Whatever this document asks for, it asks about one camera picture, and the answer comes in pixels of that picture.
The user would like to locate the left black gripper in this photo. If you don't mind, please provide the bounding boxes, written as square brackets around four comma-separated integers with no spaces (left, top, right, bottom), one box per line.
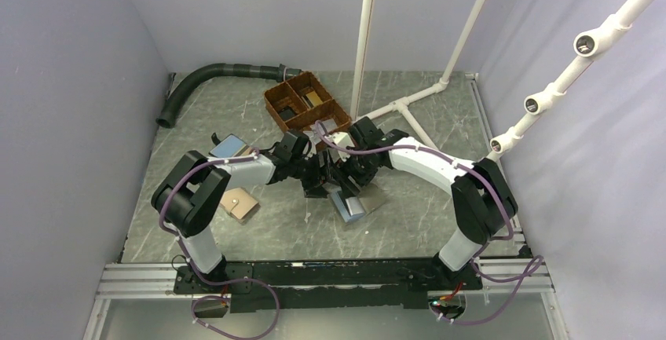
[290,148,338,199]

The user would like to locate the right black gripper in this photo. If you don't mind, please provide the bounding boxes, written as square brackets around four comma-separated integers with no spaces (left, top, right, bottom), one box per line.
[330,146,378,199]

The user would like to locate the grey leather card holder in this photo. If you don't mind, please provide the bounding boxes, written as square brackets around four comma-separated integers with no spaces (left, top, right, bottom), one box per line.
[328,183,387,224]

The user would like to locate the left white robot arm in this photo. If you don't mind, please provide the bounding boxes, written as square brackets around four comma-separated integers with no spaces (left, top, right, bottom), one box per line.
[151,130,333,293]

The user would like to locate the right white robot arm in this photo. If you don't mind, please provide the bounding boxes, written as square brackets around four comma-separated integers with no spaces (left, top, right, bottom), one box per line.
[315,117,518,289]

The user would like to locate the cards in basket front compartment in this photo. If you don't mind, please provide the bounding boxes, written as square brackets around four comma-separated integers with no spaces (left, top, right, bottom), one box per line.
[320,118,338,133]

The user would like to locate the black card in basket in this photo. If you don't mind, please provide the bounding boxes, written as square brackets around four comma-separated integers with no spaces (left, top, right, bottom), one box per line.
[278,106,297,122]

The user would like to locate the beige snap card holder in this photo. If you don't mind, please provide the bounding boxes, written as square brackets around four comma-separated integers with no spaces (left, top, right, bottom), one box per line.
[219,188,260,224]

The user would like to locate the gold card in basket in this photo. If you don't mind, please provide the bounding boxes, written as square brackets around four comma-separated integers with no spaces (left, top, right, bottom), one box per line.
[302,91,324,108]

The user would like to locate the open blue card wallet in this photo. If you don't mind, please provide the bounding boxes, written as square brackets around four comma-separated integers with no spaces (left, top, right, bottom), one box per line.
[207,133,260,163]

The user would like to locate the brown woven divided basket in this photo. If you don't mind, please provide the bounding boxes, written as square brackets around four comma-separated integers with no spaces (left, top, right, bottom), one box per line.
[263,71,351,133]

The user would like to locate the white PVC pipe frame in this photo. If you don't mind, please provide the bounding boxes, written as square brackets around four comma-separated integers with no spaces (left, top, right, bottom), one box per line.
[351,0,514,147]

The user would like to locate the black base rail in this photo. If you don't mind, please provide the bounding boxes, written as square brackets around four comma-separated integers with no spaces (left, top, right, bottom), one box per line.
[174,257,482,313]

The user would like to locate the black corrugated hose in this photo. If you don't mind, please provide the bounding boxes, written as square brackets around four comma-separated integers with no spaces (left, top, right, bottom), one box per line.
[155,63,305,130]

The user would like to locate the white pipe camera boom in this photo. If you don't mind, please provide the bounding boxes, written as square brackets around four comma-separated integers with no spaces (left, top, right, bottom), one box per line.
[488,0,654,162]

